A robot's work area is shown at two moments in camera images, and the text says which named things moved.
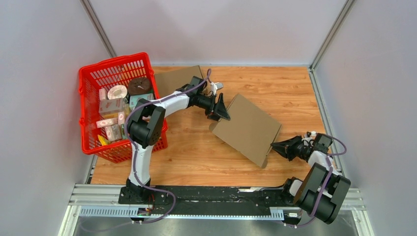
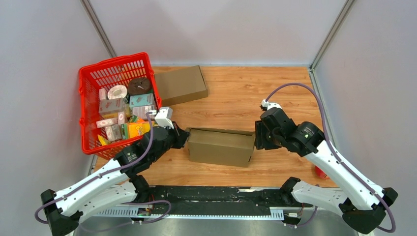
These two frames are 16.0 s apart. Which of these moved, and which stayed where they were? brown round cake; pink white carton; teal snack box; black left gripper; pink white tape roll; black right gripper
Moved: black right gripper; black left gripper
Stayed: pink white tape roll; teal snack box; pink white carton; brown round cake
